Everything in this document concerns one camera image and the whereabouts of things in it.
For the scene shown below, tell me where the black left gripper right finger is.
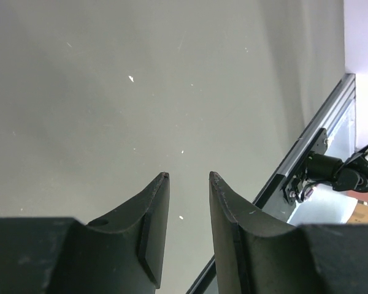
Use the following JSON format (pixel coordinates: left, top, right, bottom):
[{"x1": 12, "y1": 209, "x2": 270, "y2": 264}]
[{"x1": 209, "y1": 171, "x2": 368, "y2": 293}]

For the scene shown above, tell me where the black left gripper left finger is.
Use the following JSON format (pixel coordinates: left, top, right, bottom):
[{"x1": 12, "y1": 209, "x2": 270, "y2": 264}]
[{"x1": 0, "y1": 172, "x2": 170, "y2": 293}]

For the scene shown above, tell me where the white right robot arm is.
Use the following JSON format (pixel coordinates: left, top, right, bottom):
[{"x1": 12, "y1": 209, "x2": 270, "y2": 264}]
[{"x1": 332, "y1": 145, "x2": 368, "y2": 194}]

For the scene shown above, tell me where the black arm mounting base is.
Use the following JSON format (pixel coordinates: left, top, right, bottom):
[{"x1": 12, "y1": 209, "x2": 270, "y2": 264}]
[{"x1": 252, "y1": 128, "x2": 328, "y2": 222}]

